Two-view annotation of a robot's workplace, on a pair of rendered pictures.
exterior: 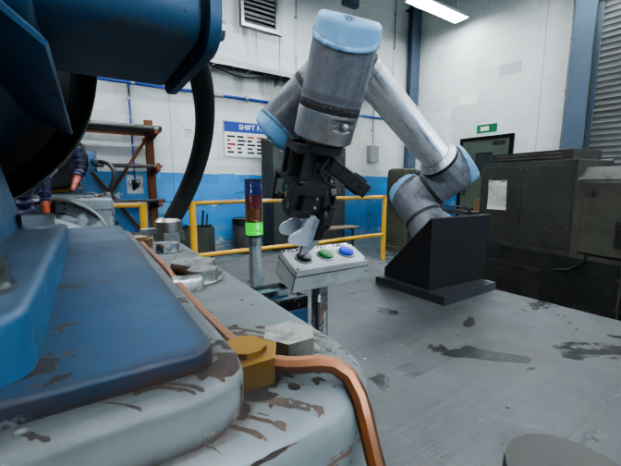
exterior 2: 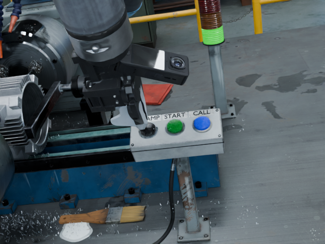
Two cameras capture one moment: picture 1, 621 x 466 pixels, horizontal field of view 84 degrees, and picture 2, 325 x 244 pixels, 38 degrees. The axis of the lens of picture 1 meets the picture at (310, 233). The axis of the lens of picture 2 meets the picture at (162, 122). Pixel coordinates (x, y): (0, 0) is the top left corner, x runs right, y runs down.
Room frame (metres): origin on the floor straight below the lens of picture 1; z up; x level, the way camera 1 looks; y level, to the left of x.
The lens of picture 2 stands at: (0.08, -0.52, 1.48)
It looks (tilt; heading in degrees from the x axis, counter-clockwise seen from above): 28 degrees down; 41
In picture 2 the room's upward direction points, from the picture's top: 11 degrees counter-clockwise
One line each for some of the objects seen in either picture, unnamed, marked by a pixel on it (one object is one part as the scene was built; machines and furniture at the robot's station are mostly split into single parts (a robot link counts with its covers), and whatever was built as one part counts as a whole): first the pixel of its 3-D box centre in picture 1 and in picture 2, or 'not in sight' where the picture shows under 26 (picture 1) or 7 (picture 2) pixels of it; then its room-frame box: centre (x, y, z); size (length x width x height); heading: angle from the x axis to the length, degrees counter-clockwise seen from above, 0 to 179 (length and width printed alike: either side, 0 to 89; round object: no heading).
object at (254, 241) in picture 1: (254, 240); (214, 48); (1.15, 0.19, 1.01); 0.08 x 0.08 x 0.42; 33
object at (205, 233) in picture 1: (196, 233); not in sight; (5.41, 1.82, 0.41); 0.52 x 0.47 x 0.82; 124
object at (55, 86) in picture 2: not in sight; (46, 107); (0.70, 0.40, 1.01); 0.26 x 0.04 x 0.03; 33
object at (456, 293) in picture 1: (433, 282); not in sight; (1.32, -0.49, 0.81); 0.32 x 0.32 x 0.03; 34
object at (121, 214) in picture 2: not in sight; (102, 216); (0.62, 0.20, 0.80); 0.21 x 0.05 x 0.01; 122
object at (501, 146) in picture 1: (482, 184); not in sight; (7.05, -3.48, 1.18); 1.09 x 0.10 x 2.35; 34
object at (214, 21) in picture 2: (253, 214); (211, 18); (1.15, 0.19, 1.10); 0.06 x 0.06 x 0.04
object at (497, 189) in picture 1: (496, 194); not in sight; (3.60, -1.93, 1.08); 0.22 x 0.02 x 0.31; 24
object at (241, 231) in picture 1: (243, 235); not in sight; (5.94, 1.16, 0.30); 0.39 x 0.39 x 0.60
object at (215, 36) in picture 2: (254, 228); (213, 34); (1.15, 0.19, 1.05); 0.06 x 0.06 x 0.04
